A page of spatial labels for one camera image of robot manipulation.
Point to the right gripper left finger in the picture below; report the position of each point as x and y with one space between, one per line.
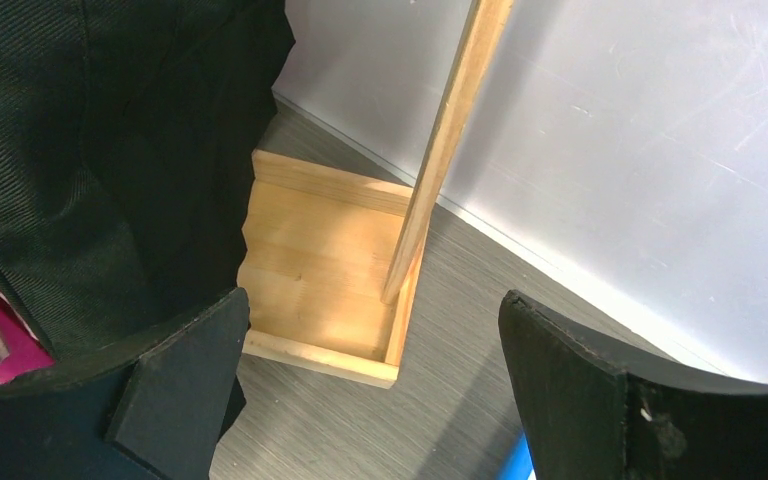
151 406

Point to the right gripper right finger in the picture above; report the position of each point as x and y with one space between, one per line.
594 407

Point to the black garment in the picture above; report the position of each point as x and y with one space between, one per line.
126 137

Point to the magenta dress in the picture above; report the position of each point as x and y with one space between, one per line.
25 353

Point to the blue plastic bin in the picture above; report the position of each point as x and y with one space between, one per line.
518 465

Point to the wooden clothes rack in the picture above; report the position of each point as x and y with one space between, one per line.
334 257

